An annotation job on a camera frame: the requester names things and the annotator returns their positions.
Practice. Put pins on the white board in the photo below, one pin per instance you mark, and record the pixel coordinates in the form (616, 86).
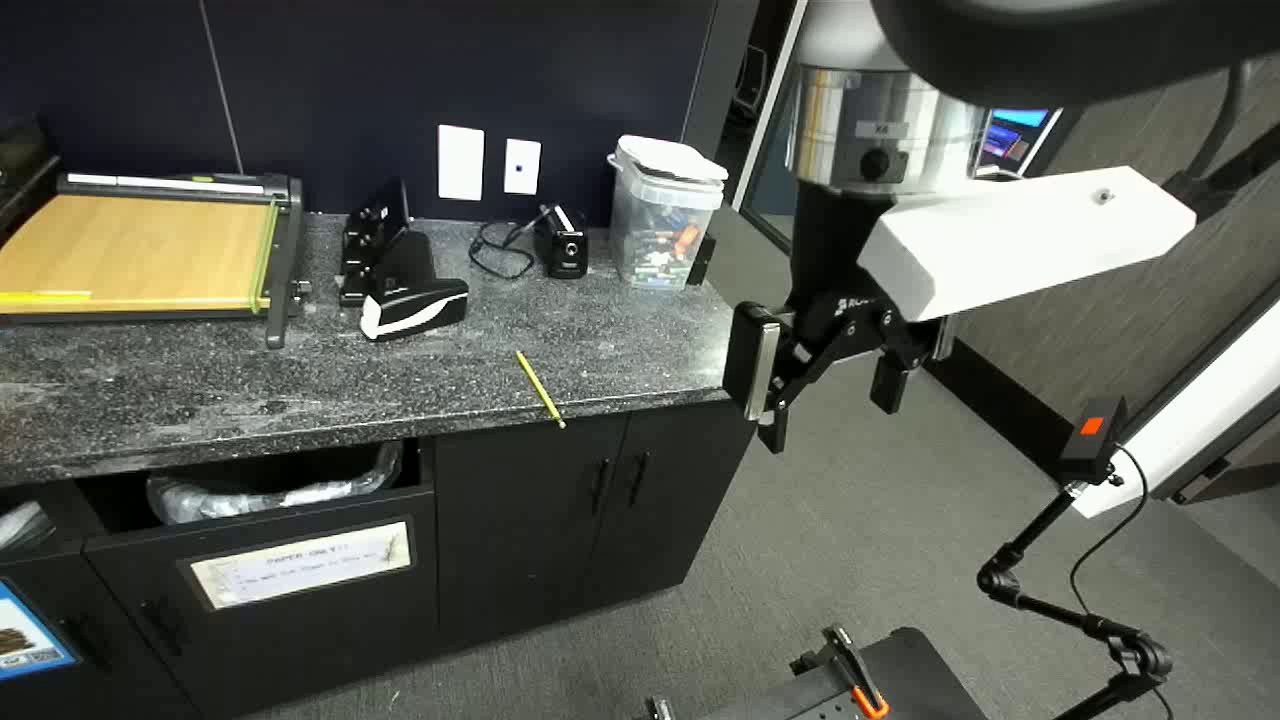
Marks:
(1190, 420)

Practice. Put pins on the white wall socket plate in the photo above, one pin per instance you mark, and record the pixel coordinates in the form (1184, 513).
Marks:
(522, 166)

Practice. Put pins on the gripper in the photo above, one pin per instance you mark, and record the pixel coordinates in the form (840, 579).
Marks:
(835, 250)

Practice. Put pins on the clear plastic container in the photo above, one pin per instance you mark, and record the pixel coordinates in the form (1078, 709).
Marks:
(660, 235)

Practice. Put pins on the white container lid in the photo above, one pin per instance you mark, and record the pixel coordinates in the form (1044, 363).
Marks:
(668, 160)

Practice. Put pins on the heap of small coloured supplies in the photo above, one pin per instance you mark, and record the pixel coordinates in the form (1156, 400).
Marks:
(662, 258)

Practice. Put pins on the lit screen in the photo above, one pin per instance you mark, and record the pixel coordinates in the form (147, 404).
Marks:
(1015, 140)

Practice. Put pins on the white paper label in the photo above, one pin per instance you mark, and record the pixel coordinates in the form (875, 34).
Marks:
(300, 565)

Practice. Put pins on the clear plastic bin bag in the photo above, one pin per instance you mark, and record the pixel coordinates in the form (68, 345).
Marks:
(260, 490)
(22, 525)

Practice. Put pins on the blue paper label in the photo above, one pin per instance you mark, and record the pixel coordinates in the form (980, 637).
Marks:
(25, 630)

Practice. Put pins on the black hole punch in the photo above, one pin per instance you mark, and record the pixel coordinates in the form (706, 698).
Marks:
(372, 235)

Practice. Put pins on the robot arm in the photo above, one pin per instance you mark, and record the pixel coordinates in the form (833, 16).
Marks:
(1010, 240)

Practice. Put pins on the black and white stapler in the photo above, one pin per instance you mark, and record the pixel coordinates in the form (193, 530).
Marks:
(415, 295)

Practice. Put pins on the black cabinet door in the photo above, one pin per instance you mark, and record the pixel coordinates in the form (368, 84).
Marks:
(520, 530)
(665, 500)

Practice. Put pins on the black and orange clamp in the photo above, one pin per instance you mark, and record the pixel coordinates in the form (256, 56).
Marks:
(850, 670)

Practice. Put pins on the yellow pencil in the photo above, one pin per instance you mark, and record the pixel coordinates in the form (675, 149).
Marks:
(540, 388)

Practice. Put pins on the wooden paper cutter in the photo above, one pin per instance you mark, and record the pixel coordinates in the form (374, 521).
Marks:
(130, 245)

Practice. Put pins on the blank white wall plate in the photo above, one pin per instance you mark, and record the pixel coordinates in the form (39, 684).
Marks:
(461, 162)

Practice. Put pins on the black bin door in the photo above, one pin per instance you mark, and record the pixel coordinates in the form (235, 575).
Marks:
(300, 640)
(60, 690)

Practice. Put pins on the black electric pencil sharpener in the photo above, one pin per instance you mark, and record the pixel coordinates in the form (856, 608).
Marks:
(562, 248)

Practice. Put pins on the camera on mount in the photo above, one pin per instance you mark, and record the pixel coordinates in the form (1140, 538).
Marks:
(1092, 440)

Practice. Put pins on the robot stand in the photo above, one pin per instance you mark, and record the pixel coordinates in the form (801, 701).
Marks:
(900, 680)

